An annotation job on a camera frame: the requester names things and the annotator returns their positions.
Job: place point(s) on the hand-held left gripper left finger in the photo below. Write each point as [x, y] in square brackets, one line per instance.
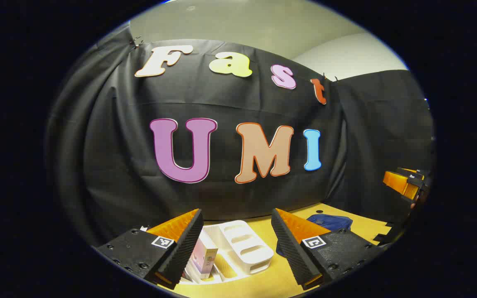
[186, 248]

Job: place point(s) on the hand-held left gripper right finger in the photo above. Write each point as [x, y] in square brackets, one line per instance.
[290, 252]

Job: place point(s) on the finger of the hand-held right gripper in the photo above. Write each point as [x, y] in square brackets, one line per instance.
[396, 182]

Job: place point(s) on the white plastic bookshelf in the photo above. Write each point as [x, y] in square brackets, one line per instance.
[242, 244]

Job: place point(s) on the blue schoolbag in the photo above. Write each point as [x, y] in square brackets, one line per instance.
[329, 222]

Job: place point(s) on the black foam mat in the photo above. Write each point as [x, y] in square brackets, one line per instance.
[383, 236]

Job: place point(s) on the black backdrop cloth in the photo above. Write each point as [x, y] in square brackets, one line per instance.
[118, 145]

